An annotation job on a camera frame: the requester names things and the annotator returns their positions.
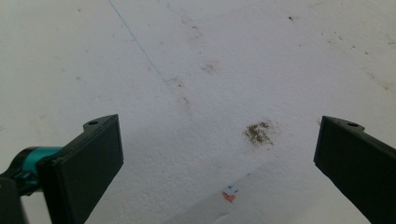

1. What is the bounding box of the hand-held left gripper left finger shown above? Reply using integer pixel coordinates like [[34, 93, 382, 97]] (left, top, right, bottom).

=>
[[35, 114, 124, 224]]

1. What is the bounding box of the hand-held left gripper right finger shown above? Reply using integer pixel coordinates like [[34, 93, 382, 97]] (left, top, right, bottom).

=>
[[313, 116, 396, 224]]

